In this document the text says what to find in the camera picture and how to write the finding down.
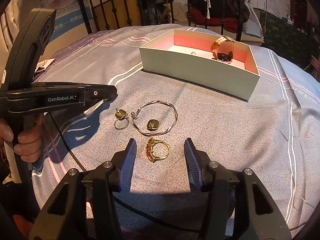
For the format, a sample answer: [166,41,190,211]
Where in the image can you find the pale green jewelry box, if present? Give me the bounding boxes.
[139,29,260,101]

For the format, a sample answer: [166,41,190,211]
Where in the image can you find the person's left hand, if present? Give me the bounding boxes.
[1,114,44,163]

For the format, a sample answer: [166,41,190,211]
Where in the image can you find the white cloth at bed edge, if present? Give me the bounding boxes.
[33,59,55,81]

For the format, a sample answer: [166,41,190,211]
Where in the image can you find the gold oval pendant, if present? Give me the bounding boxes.
[147,119,159,131]

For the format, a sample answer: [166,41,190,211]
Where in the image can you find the blue and white poster board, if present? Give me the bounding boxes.
[50,2,84,42]

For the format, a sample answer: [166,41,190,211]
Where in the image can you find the grey striped bedsheet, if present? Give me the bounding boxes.
[32,25,319,239]

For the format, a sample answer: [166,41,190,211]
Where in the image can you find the red and black clothes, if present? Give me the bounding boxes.
[189,0,240,33]

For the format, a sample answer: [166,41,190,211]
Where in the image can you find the white hanging swing chair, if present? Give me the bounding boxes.
[173,0,264,46]

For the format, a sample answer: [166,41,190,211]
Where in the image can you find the gold ring with stones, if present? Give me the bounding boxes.
[145,137,171,164]

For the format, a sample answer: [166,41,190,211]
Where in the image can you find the black iron bed frame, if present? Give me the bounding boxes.
[77,0,249,41]

